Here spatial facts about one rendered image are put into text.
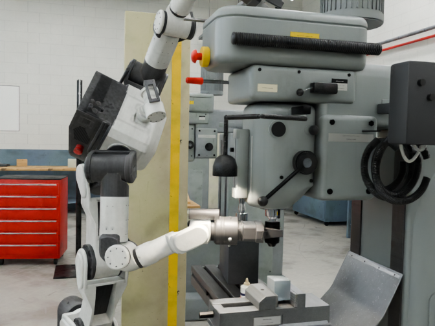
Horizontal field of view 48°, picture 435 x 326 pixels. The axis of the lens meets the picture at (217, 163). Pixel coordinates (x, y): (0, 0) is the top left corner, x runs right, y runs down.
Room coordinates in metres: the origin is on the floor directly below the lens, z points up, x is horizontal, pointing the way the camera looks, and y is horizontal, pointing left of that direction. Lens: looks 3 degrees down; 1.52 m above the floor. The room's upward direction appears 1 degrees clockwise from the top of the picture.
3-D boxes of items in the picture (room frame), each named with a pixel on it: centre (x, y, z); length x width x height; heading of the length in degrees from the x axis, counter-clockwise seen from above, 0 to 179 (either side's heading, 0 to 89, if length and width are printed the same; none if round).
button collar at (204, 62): (1.47, 0.05, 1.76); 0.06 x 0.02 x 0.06; 15
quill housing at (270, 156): (1.53, -0.18, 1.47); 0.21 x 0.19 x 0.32; 15
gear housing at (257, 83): (1.54, -0.22, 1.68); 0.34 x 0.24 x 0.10; 105
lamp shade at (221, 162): (1.41, -0.02, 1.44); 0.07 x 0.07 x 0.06
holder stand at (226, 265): (1.97, -0.09, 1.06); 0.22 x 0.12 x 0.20; 8
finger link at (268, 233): (1.50, -0.18, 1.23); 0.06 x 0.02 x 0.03; 90
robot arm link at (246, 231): (1.53, -0.09, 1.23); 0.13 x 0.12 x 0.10; 0
